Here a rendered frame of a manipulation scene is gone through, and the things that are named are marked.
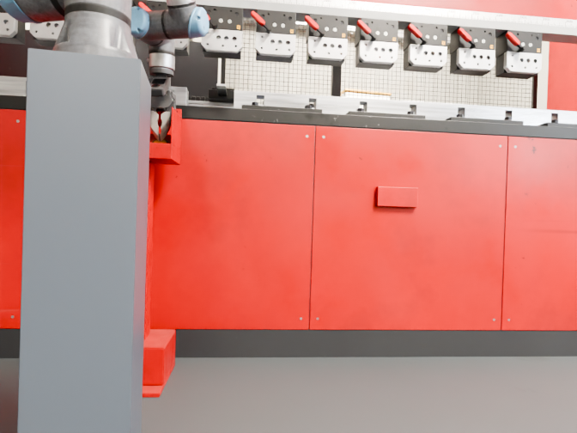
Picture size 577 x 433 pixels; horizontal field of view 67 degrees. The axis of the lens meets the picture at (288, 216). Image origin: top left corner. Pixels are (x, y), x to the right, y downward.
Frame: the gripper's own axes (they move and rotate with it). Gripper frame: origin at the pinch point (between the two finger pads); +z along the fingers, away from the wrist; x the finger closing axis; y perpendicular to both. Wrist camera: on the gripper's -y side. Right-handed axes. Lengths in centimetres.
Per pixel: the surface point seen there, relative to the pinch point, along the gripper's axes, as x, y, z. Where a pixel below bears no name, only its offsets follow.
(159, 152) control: -1.3, -7.0, 4.9
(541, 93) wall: -300, 265, -76
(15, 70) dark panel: 84, 85, -34
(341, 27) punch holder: -61, 34, -47
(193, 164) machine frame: -8.0, 17.7, 7.6
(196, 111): -8.4, 19.3, -10.8
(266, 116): -32.8, 19.7, -10.2
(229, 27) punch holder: -18, 33, -44
